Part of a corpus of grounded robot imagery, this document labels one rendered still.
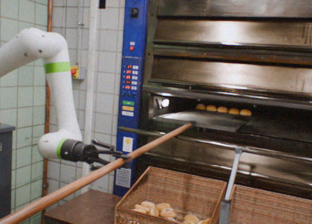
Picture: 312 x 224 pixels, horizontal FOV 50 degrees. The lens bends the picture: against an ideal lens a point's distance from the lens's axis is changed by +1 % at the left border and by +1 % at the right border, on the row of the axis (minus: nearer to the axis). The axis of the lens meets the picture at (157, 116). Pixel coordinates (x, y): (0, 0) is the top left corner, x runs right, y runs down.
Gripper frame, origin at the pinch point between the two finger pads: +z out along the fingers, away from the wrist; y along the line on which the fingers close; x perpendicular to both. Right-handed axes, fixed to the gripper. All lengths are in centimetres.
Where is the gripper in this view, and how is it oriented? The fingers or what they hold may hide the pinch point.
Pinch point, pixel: (121, 160)
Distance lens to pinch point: 132.6
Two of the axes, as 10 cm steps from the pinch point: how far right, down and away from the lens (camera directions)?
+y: -0.9, 9.8, 1.5
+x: -3.8, 1.1, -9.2
